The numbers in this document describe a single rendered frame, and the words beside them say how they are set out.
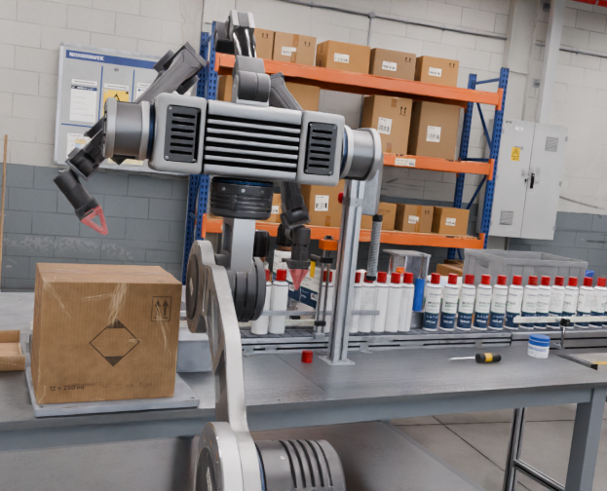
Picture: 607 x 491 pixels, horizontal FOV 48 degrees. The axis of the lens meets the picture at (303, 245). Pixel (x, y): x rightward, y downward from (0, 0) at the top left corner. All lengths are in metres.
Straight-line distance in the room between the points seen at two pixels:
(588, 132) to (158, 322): 7.25
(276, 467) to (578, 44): 7.60
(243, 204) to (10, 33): 5.25
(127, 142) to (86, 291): 0.35
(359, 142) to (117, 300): 0.63
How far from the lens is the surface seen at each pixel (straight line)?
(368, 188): 2.06
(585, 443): 2.49
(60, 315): 1.56
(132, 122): 1.40
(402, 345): 2.38
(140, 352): 1.61
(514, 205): 7.45
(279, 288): 2.14
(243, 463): 1.05
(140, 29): 6.56
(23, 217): 6.50
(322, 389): 1.87
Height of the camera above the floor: 1.41
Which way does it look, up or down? 6 degrees down
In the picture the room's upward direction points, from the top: 6 degrees clockwise
